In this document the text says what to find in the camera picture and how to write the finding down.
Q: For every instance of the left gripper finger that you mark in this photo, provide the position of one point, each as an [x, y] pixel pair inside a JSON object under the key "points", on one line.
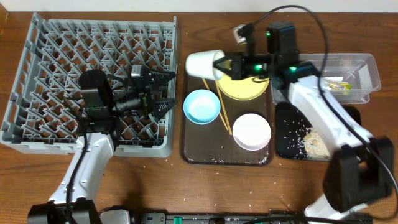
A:
{"points": [[158, 79], [162, 107]]}

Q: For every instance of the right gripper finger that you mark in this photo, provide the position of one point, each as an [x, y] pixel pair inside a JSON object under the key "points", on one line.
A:
{"points": [[227, 61], [221, 72]]}

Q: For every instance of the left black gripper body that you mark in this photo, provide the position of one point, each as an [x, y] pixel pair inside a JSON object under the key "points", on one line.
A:
{"points": [[147, 94]]}

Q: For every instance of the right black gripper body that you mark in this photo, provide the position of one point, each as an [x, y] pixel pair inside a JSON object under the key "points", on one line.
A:
{"points": [[253, 66]]}

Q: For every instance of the yellow round plate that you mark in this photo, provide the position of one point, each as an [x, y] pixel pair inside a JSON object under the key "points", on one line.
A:
{"points": [[243, 90]]}

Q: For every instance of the small white cup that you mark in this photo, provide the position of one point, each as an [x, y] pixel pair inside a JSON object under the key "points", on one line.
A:
{"points": [[200, 64]]}

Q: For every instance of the light blue bowl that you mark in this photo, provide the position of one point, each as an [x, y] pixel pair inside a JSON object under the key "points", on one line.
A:
{"points": [[201, 107]]}

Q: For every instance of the white bowl with food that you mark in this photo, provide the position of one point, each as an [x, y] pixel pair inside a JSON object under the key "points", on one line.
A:
{"points": [[251, 132]]}

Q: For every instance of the green snack wrapper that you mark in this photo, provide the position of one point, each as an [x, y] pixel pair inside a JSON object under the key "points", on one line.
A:
{"points": [[340, 87]]}

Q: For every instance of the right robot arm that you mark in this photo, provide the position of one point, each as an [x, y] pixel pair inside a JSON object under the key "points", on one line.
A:
{"points": [[361, 167]]}

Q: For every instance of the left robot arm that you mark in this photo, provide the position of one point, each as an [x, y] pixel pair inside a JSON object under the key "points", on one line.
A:
{"points": [[106, 99]]}

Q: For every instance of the black waste tray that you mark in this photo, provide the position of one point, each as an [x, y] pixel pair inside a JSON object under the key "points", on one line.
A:
{"points": [[288, 121]]}

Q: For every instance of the clear plastic waste bin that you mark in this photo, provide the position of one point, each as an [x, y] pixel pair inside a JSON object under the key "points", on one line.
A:
{"points": [[358, 69]]}

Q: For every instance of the grey plastic dishwasher rack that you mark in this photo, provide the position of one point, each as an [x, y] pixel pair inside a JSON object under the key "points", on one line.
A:
{"points": [[39, 118]]}

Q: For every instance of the wooden chopstick left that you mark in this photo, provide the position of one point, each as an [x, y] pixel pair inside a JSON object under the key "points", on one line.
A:
{"points": [[220, 115]]}

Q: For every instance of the wooden chopstick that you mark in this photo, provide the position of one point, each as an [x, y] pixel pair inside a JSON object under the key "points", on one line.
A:
{"points": [[220, 115], [223, 109]]}

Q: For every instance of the wooden chopstick right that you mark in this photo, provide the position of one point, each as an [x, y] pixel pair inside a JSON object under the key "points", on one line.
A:
{"points": [[223, 109]]}

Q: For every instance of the dark brown serving tray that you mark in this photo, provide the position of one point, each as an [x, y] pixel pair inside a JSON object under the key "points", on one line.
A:
{"points": [[211, 143]]}

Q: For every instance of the rice and food scraps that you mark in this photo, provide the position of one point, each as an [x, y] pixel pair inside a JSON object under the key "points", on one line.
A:
{"points": [[311, 146]]}

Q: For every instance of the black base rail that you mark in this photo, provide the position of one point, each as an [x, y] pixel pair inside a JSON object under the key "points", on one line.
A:
{"points": [[217, 218]]}

